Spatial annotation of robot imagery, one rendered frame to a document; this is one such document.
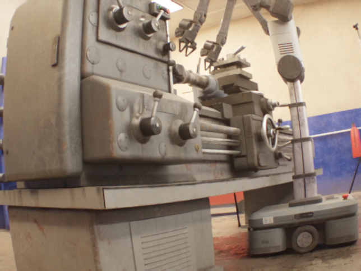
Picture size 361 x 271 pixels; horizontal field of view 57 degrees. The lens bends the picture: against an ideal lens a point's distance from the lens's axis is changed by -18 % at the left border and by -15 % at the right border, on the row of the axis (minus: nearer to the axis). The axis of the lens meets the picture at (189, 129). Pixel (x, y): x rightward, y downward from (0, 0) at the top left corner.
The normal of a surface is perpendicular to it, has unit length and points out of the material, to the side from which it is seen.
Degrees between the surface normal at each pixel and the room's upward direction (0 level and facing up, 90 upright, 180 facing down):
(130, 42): 90
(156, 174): 90
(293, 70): 90
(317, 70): 90
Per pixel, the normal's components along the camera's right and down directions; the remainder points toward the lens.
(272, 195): -0.54, -0.07
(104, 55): 0.84, -0.15
